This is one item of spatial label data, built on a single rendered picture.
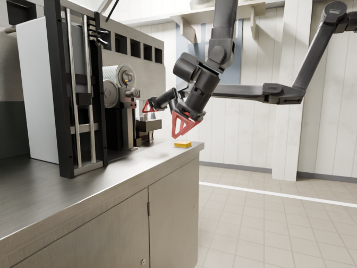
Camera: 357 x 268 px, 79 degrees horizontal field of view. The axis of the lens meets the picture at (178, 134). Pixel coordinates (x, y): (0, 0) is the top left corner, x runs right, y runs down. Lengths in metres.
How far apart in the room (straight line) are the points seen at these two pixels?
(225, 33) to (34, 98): 0.76
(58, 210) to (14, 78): 0.74
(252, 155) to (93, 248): 3.15
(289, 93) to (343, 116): 2.78
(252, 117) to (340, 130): 1.16
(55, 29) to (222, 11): 0.47
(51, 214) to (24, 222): 0.05
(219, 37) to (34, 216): 0.59
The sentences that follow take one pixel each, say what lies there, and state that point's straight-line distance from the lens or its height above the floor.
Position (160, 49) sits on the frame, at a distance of 2.04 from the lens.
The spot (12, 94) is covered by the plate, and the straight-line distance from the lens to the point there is 1.18.
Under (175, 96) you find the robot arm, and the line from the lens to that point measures 1.00.
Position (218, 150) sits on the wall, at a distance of 3.69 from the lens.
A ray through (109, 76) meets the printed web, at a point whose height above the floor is 1.25.
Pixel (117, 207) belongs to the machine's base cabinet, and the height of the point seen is 0.81.
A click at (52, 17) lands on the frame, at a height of 1.38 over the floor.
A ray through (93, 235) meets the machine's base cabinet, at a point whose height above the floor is 0.77.
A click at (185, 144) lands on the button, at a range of 1.10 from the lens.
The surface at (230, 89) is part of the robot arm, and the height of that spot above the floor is 1.19.
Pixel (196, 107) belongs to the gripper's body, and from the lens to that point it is 0.59.
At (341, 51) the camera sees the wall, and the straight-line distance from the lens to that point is 3.69.
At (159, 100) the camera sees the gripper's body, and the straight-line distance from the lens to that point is 1.05.
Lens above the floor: 1.15
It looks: 9 degrees down
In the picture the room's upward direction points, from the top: straight up
